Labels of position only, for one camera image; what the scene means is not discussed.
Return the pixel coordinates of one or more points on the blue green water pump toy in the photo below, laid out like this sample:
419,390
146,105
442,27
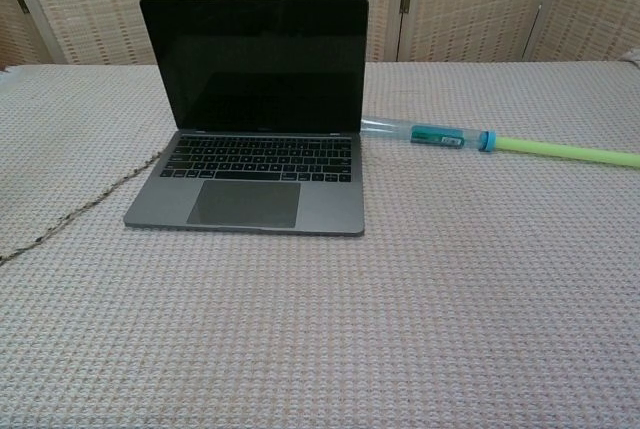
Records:
435,135

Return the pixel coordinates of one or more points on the silver laptop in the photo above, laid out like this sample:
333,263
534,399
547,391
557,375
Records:
260,74

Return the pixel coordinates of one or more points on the beige woven tablecloth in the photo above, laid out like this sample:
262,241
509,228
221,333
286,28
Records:
400,299

